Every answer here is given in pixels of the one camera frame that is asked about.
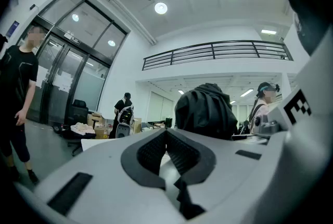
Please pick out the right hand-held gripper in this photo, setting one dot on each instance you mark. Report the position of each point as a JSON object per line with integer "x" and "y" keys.
{"x": 270, "y": 125}

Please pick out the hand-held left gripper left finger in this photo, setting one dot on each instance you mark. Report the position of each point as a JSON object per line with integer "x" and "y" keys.
{"x": 104, "y": 165}

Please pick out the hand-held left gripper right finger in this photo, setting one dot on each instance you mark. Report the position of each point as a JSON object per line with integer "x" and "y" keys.
{"x": 229, "y": 165}

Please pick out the white office chair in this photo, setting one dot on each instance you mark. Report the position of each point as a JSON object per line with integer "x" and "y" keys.
{"x": 122, "y": 130}

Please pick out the cream cloth heap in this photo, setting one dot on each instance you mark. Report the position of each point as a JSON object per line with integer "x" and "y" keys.
{"x": 82, "y": 129}

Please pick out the rectangular ceiling light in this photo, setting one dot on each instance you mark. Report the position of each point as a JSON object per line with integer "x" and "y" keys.
{"x": 247, "y": 92}
{"x": 180, "y": 92}
{"x": 268, "y": 32}

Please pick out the tall cardboard box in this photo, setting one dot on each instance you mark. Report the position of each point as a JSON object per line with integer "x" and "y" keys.
{"x": 136, "y": 124}

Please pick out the white and black backpack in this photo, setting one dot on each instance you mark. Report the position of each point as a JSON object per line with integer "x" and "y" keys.
{"x": 126, "y": 114}

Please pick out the black office chair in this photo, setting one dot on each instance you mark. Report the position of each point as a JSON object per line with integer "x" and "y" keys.
{"x": 79, "y": 111}

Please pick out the black monitor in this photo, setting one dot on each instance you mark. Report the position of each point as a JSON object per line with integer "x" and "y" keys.
{"x": 168, "y": 122}

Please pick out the white window blinds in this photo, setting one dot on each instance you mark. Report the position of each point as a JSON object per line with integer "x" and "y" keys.
{"x": 156, "y": 108}

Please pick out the black-framed glass entrance door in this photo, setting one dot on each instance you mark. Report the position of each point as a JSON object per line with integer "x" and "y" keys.
{"x": 86, "y": 79}

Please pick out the white paper sheet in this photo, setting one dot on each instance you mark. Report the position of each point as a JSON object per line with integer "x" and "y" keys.
{"x": 62, "y": 82}
{"x": 41, "y": 79}

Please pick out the black balcony railing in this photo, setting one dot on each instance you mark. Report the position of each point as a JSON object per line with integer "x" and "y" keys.
{"x": 213, "y": 51}

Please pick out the white and black door sign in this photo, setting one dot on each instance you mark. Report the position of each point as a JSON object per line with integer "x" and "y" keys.
{"x": 72, "y": 38}

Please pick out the white ceiling pipes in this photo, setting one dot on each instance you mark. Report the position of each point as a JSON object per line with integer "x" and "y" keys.
{"x": 150, "y": 36}

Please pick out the round ceiling lamp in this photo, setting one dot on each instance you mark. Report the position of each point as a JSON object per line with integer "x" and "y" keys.
{"x": 160, "y": 8}

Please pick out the blue wall sign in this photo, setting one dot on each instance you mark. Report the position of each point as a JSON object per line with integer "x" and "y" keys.
{"x": 12, "y": 28}

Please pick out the black wall box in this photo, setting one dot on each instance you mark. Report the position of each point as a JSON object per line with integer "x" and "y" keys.
{"x": 32, "y": 6}

